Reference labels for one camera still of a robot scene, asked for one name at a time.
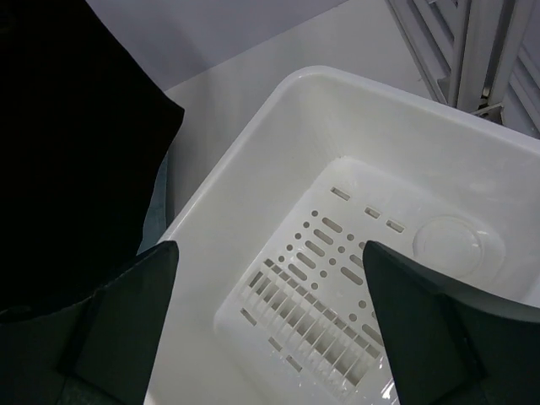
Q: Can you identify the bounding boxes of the white plastic basket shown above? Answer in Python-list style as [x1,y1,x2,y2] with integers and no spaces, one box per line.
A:
[145,67,539,404]

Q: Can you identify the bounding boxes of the light denim jeans on hanger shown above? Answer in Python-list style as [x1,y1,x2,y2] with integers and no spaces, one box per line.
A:
[138,153,170,253]

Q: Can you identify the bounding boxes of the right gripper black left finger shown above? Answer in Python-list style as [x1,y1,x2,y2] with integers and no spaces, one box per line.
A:
[57,241,180,404]

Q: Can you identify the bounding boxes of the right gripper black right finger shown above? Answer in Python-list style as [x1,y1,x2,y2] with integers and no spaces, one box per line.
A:
[363,240,488,404]

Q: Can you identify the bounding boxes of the black hanging garment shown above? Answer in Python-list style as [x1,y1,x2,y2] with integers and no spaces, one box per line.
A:
[1,1,185,309]

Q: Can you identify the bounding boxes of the aluminium extrusion frame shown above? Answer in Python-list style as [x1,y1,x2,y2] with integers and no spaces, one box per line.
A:
[388,1,539,138]

